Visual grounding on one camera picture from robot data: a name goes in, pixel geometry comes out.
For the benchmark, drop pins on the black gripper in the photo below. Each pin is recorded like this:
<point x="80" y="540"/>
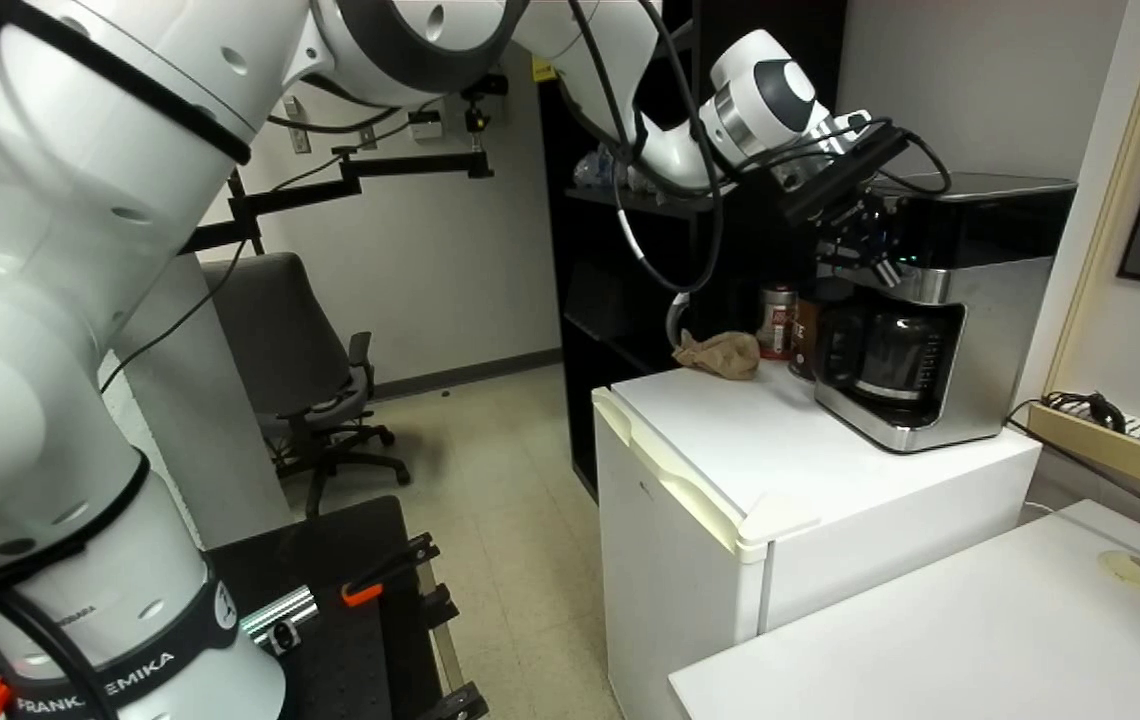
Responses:
<point x="836" y="196"/>

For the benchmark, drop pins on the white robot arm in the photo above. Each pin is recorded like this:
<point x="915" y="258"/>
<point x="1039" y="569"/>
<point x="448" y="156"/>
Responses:
<point x="119" y="130"/>

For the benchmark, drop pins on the glass coffee carafe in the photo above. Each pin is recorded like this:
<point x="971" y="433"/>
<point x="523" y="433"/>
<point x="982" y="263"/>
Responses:
<point x="880" y="347"/>

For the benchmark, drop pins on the silver black coffee maker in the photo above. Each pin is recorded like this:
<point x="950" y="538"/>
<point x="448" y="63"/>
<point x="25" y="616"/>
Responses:
<point x="982" y="244"/>

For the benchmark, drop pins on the red drink can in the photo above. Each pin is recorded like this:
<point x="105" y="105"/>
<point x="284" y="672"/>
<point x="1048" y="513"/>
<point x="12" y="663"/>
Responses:
<point x="776" y="323"/>

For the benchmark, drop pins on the black shelving unit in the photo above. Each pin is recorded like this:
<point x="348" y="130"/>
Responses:
<point x="614" y="306"/>

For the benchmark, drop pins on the white mini fridge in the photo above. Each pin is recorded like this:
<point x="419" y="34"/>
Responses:
<point x="740" y="507"/>

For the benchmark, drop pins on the white cabinet top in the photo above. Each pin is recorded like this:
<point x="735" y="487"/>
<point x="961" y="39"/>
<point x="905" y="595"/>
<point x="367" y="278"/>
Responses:
<point x="1031" y="624"/>

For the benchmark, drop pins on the grey office chair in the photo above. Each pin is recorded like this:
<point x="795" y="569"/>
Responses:
<point x="305" y="380"/>

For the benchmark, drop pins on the orange black clamp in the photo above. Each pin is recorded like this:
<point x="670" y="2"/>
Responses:
<point x="370" y="585"/>

